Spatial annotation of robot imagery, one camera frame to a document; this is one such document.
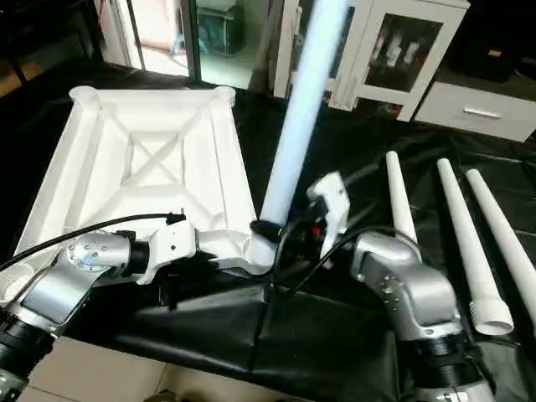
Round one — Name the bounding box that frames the white plastic table leg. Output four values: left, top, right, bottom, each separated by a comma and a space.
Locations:
437, 157, 515, 337
251, 0, 352, 268
385, 151, 420, 245
466, 167, 536, 329

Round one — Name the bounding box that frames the white plastic table top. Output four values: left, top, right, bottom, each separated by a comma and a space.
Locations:
0, 85, 278, 307

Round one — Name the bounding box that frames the black table mat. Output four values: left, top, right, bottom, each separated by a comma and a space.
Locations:
0, 59, 536, 402

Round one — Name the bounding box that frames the teal plastic stool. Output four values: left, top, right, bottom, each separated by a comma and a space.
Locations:
196, 7, 245, 58

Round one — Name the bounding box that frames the white glass door cabinet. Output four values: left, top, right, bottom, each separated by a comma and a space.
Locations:
272, 0, 471, 123

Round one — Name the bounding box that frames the white drawer unit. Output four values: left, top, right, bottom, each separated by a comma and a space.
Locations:
414, 80, 536, 144

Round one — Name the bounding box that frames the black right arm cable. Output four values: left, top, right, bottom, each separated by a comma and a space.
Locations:
250, 219, 420, 371

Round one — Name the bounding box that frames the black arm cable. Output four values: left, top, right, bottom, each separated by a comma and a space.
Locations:
0, 213, 188, 274
250, 219, 420, 371

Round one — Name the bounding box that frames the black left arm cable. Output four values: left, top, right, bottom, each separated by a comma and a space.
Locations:
0, 213, 188, 274

